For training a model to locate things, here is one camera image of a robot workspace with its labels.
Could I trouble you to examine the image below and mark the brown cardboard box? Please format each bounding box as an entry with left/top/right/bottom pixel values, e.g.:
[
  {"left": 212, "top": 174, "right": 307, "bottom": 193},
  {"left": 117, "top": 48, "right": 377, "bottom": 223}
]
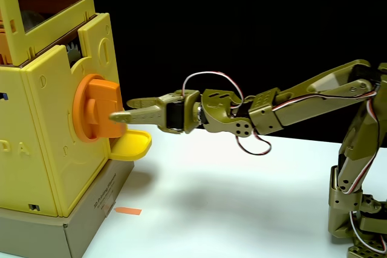
[{"left": 0, "top": 158, "right": 135, "bottom": 258}]

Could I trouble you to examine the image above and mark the orange vending machine knob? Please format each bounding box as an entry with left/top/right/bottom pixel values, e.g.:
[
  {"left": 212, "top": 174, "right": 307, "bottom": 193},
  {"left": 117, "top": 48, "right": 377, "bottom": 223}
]
[{"left": 73, "top": 73, "right": 125, "bottom": 143}]

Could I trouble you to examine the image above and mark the orange tape arrow marker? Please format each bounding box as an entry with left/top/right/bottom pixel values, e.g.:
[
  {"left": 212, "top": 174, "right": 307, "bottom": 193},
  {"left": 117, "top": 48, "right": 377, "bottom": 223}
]
[{"left": 113, "top": 206, "right": 143, "bottom": 216}]

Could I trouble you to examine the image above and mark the gripper servo cable loop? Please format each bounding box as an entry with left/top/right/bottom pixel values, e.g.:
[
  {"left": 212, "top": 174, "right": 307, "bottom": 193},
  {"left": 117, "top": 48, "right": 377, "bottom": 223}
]
[{"left": 182, "top": 71, "right": 244, "bottom": 110}]

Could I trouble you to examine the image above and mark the base servo cable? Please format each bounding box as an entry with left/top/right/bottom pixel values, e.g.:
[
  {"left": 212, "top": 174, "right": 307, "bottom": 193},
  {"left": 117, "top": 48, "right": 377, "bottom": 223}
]
[{"left": 349, "top": 210, "right": 387, "bottom": 254}]

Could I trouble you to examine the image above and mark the yellow plastic vending machine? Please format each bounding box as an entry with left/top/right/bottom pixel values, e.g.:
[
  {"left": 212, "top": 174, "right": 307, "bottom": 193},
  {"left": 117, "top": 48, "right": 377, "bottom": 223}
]
[{"left": 0, "top": 0, "right": 122, "bottom": 218}]

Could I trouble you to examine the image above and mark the wrist servo cable loop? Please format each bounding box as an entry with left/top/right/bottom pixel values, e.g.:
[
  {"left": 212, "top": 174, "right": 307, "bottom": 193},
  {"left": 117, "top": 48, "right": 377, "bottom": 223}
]
[{"left": 234, "top": 129, "right": 272, "bottom": 156}]

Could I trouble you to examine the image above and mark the white gear in machine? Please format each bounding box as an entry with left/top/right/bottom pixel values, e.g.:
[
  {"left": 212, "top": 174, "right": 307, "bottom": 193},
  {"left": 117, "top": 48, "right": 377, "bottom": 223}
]
[{"left": 65, "top": 42, "right": 82, "bottom": 67}]

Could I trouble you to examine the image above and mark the yellow dispensing tray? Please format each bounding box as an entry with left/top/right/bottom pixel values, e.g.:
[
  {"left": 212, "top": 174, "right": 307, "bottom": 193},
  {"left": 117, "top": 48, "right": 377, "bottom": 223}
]
[{"left": 108, "top": 127, "right": 152, "bottom": 162}]

